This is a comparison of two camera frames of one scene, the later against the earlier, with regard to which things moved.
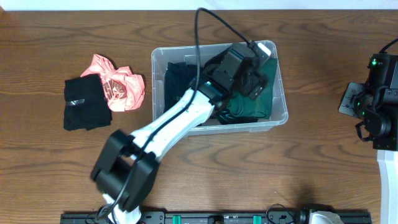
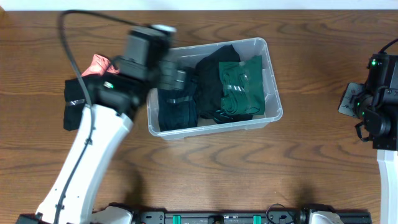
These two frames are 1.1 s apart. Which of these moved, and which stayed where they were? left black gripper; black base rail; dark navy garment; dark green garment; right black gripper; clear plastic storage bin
Moved: clear plastic storage bin; dark green garment; left black gripper; dark navy garment
Stayed: black base rail; right black gripper
